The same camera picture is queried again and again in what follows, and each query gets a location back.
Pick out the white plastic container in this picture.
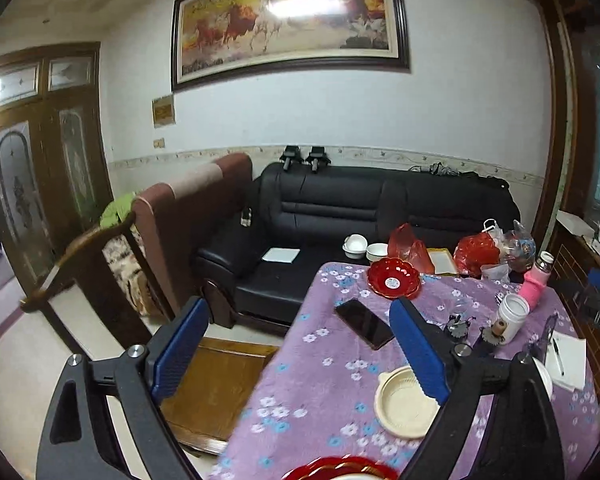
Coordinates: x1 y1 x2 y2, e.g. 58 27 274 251
495 292 531 346

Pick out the bottle with pink knit sleeve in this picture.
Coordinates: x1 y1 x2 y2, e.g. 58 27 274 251
517 251 557 301

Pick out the cable bundle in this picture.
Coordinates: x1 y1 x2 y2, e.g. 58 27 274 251
411 161 481 178

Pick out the small wall plaque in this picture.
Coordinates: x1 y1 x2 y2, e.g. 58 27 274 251
151 94 176 128

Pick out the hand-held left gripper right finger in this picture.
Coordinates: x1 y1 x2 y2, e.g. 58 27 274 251
389 296 566 480

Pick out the red plate with gold print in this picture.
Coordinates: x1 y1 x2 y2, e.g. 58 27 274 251
282 455 401 480

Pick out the small red plate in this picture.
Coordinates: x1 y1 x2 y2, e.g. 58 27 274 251
366 256 422 300

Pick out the purple floral tablecloth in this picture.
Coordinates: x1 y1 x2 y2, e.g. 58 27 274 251
207 261 600 480

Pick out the black device with cork knob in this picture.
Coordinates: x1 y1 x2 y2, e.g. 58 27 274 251
481 319 511 346

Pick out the yellow rimmed white tray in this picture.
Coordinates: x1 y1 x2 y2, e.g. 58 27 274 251
426 247 463 277

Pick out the framed horse painting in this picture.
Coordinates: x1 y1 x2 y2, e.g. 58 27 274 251
170 0 412 93

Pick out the brown upholstered chair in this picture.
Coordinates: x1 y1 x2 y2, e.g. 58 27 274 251
131 152 254 321

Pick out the large white bowl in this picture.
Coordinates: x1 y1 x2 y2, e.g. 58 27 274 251
530 357 554 406

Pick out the green cloth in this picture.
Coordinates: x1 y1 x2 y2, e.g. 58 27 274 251
99 192 136 228

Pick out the red plastic bag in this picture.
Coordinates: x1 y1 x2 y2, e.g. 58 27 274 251
452 232 501 278
387 222 436 276

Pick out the black smartphone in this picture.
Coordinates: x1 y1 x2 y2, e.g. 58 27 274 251
334 298 396 351

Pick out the wooden glass panel door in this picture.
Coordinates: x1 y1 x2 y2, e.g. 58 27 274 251
0 42 113 341

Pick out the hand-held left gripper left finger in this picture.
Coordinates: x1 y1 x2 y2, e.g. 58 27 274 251
36 296 212 480

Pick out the black leather sofa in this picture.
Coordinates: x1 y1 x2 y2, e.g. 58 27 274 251
196 162 523 328

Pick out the black electric motor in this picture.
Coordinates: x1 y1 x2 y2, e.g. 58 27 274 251
442 312 473 338

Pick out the white paper sheet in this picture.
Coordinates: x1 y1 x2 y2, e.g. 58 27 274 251
261 247 302 264

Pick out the clear plastic bag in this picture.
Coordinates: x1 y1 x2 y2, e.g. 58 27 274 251
500 220 537 266

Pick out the cream plastic bowl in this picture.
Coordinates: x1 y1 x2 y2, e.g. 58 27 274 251
374 365 443 438

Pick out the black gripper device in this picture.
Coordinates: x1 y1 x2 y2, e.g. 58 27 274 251
279 145 302 172
305 146 331 173

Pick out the wooden sideboard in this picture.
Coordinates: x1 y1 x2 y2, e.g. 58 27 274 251
550 210 600 346

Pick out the white notebook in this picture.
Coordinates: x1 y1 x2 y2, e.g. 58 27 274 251
545 330 588 393

